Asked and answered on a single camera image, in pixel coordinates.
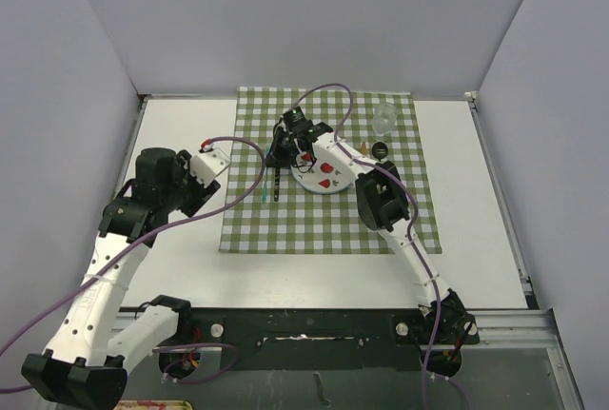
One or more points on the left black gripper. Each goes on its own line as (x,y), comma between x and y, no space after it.
(183,167)

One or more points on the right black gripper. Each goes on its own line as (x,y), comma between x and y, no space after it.
(276,158)

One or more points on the green white checkered tablecloth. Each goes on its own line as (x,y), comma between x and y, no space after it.
(306,223)

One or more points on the silver fork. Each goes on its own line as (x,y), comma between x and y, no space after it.
(276,184)

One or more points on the iridescent rainbow fork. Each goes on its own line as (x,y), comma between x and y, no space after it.
(266,186)

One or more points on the white plate with strawberries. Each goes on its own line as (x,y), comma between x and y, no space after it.
(318,176)

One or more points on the black spoon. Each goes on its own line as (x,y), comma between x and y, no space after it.
(379,151)

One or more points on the clear drinking glass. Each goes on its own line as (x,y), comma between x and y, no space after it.
(384,119)

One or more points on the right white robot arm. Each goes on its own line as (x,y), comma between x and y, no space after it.
(384,206)

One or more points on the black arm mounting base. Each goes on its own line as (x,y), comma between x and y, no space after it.
(319,340)

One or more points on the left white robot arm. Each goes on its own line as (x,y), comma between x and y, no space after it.
(84,365)

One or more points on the yellow rimmed tray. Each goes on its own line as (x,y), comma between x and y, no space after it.
(153,405)

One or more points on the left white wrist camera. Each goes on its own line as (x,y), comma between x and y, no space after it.
(208,164)

